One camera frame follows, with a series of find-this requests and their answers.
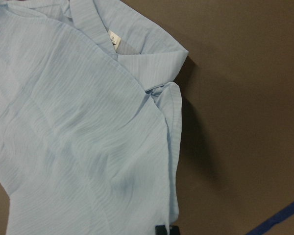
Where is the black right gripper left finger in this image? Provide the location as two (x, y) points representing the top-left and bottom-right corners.
(155, 225), (168, 235)

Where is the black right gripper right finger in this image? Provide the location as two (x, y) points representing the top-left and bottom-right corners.
(170, 225), (179, 235)

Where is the light blue button-up shirt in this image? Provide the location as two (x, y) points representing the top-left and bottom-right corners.
(0, 0), (188, 235)

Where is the brown table cover mat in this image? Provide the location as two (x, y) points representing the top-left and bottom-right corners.
(0, 0), (294, 235)

